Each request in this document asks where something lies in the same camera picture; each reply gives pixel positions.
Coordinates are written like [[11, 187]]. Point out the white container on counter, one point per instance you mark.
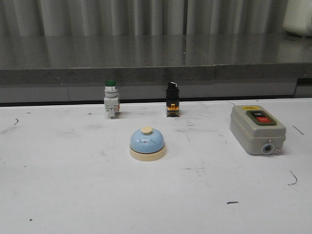
[[298, 18]]

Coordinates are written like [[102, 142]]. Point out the grey on off switch box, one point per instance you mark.
[[259, 132]]

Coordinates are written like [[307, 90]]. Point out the black selector switch yellow base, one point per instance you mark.
[[172, 100]]

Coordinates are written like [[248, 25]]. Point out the blue desk bell cream base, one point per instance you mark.
[[147, 144]]

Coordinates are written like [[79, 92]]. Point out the green pushbutton switch white body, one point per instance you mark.
[[111, 99]]

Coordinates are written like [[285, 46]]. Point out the grey stone counter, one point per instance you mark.
[[73, 69]]

